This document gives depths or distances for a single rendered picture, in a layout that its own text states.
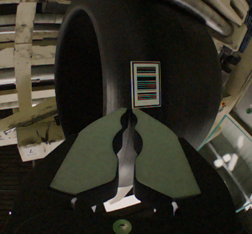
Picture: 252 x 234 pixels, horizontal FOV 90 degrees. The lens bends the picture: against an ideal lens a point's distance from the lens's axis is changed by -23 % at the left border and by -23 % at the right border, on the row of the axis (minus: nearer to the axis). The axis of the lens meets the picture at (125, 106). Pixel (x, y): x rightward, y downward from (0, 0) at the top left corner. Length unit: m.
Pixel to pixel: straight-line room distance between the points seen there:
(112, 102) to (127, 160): 0.10
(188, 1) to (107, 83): 0.21
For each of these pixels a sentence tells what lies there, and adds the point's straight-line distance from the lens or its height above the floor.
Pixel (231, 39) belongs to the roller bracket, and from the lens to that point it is 0.54.
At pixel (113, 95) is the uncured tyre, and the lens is 0.24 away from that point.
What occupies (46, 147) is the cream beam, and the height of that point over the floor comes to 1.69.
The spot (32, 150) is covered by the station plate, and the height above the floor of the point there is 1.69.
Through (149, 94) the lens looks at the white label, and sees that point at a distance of 0.21.
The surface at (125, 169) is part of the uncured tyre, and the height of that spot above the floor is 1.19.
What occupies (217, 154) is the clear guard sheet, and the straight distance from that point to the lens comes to 1.06.
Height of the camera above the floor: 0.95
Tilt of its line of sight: 35 degrees up
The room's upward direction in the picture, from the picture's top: 160 degrees counter-clockwise
